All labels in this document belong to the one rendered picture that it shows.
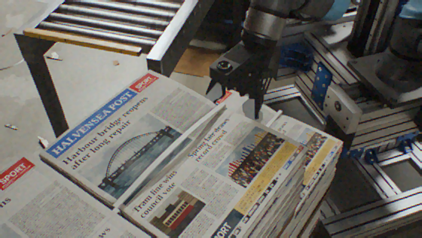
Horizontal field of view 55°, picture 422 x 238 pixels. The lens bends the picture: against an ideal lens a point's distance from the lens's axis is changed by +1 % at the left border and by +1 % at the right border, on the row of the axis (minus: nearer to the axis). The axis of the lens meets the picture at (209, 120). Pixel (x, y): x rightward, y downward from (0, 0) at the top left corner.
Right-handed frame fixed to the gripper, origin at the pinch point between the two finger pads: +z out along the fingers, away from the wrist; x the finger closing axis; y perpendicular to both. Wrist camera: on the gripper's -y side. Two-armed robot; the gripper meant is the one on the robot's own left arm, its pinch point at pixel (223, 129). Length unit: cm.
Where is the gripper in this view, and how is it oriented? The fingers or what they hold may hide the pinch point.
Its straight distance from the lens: 83.1
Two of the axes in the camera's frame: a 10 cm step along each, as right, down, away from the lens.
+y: 5.1, -1.4, 8.5
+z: -3.0, 9.0, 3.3
